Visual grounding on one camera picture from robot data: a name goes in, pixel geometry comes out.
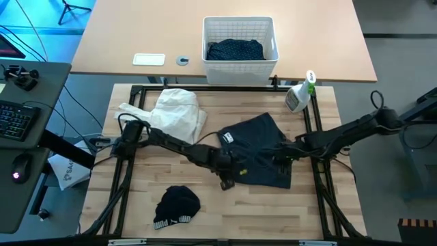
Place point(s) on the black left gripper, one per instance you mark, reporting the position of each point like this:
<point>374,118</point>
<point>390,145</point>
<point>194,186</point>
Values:
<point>220,160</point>

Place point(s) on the flat white rectangular tray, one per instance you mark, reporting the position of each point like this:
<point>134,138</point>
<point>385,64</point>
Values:
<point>149,59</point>

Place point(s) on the dark grey desk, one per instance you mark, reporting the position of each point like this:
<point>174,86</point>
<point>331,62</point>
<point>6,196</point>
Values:
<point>20,205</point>

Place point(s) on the grey desk grommet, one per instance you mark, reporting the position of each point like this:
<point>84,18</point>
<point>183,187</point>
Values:
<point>182,61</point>

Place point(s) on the white plastic laundry basket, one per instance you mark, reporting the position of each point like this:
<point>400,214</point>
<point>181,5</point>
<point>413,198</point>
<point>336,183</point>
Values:
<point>239,73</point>

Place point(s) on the cream white garment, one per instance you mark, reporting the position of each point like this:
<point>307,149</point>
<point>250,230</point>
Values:
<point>174,116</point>

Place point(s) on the black desk clamp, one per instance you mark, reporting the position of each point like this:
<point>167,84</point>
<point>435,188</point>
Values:
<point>20,77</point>

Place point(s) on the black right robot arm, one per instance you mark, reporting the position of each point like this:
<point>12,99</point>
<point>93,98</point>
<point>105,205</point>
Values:
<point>348,131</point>

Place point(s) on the tan wooden desk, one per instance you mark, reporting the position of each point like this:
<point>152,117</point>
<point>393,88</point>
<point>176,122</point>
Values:
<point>307,41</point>

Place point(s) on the black metal table frame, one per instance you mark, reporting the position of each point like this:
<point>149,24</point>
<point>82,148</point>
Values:
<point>143,88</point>

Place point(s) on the dark plain fleece garment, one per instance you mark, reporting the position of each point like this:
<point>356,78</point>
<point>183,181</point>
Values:
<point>259,136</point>

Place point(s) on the navy dotted garment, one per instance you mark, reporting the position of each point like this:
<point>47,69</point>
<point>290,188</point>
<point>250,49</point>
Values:
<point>235,50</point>

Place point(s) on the black box orange stripes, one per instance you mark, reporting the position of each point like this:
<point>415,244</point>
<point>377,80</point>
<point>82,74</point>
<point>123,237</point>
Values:
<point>418,229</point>

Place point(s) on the silver metal bracket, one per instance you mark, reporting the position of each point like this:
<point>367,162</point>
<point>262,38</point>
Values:
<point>317,243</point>
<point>126,242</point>

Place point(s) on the black tripod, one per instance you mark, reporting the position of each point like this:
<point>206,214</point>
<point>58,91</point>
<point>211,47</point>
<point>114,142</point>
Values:
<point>70,8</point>

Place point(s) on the dark tablet red edge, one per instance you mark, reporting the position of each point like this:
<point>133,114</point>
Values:
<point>8,49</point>

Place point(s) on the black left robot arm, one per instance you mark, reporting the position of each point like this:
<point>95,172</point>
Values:
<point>164,138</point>

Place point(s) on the white spray bottle green trigger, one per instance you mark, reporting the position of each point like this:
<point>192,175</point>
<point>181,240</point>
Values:
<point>298,99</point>

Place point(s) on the dark grey metal stand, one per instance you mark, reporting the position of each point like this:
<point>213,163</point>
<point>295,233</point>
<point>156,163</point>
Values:
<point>416,116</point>

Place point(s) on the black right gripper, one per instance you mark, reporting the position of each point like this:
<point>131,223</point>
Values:
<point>290,152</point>

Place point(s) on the black desk support bar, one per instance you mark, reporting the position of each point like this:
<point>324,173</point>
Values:
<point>65,150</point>

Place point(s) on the navy garment white lettered waistband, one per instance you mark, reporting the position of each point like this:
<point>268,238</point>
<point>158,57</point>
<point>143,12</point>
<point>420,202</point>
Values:
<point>175,205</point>

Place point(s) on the black computer mouse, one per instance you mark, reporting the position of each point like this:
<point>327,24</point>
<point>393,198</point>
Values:
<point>21,169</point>

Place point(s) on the backlit black keyboard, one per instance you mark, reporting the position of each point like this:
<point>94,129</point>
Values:
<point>15,119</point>

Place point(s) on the small black knob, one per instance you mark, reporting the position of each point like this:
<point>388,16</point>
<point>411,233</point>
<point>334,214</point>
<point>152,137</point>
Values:
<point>43,214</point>

